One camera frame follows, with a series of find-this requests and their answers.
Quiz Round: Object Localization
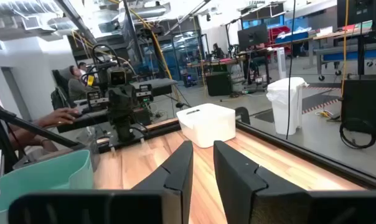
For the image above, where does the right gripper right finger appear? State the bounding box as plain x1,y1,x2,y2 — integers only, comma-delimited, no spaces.
213,140,376,224

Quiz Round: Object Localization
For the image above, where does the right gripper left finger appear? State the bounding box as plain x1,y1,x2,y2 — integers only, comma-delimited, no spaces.
8,140,194,224

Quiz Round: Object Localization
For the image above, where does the teal plastic bin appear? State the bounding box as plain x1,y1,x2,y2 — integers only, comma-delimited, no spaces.
0,149,95,224

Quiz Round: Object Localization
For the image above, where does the person's forearm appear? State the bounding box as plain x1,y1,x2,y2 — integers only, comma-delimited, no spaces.
7,124,60,153

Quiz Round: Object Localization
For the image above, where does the person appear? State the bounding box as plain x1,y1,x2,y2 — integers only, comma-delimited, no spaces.
77,61,88,77
67,64,97,102
211,42,225,60

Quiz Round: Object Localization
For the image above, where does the person's hand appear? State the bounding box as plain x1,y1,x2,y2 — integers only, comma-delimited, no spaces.
35,107,80,128

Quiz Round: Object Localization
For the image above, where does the black office chair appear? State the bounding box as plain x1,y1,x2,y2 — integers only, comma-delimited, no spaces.
50,68,75,110

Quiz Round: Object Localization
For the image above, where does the white plastic bin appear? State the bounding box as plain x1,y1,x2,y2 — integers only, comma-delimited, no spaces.
176,103,237,149

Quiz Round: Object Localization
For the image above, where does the black support beam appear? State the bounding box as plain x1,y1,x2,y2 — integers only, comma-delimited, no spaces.
0,99,83,150

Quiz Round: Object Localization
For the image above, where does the black box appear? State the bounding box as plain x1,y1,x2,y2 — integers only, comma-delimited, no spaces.
205,72,232,96

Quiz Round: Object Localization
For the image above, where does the white bagged trash bin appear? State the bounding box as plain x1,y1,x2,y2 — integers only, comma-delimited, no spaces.
266,77,309,136

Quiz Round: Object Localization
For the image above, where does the orange-striped black floor mat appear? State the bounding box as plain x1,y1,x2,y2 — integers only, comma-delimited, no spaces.
253,82,341,124

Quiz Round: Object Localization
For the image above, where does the black cabinet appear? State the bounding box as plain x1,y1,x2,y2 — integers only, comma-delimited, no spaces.
341,79,376,138

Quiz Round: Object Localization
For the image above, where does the white tower fan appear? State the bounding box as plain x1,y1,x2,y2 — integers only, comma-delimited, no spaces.
276,47,288,80

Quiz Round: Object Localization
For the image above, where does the black desk monitor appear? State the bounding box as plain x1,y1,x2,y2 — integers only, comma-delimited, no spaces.
237,24,269,50

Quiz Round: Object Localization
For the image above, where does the red storage bin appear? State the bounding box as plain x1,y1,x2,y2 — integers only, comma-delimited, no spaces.
267,26,291,44

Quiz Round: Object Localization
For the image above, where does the grey workbench blue panel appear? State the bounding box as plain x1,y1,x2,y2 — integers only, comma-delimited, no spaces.
314,42,376,82

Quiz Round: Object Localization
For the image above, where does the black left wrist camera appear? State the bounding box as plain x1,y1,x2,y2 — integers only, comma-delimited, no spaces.
108,67,127,87

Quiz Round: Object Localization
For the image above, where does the black frame clamp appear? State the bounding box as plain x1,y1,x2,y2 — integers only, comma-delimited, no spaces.
234,106,251,125

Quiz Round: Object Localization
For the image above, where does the coiled black cable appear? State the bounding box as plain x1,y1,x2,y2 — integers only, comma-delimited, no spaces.
339,118,376,149

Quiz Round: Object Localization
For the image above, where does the black hanging cable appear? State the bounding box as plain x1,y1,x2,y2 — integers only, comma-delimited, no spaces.
286,0,296,140

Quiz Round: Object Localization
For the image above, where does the yellow hanging cable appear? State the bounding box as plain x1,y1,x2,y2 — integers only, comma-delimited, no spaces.
341,0,350,98

